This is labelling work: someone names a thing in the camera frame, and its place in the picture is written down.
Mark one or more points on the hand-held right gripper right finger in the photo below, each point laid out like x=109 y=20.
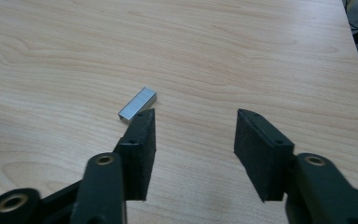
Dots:
x=261 y=155

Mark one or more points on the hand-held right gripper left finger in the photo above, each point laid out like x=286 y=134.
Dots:
x=138 y=155

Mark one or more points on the silver staple strip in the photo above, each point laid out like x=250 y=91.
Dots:
x=138 y=102

